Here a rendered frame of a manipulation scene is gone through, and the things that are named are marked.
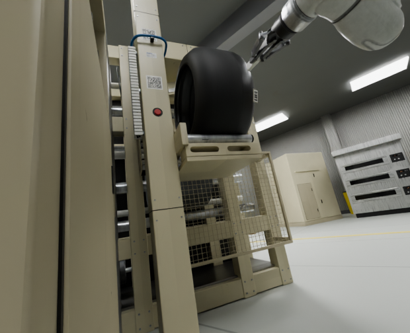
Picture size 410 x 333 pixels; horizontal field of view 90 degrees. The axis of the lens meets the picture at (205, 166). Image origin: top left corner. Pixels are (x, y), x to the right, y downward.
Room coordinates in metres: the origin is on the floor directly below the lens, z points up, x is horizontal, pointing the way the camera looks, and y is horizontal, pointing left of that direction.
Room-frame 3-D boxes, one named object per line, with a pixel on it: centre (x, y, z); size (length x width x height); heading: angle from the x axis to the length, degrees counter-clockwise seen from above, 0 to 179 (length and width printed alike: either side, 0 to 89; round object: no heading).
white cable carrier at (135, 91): (0.83, 0.27, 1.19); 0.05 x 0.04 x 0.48; 23
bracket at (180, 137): (0.94, 0.13, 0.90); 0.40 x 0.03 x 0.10; 23
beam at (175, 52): (1.33, -0.03, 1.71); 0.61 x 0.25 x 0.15; 113
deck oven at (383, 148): (5.37, -4.30, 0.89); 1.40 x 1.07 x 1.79; 54
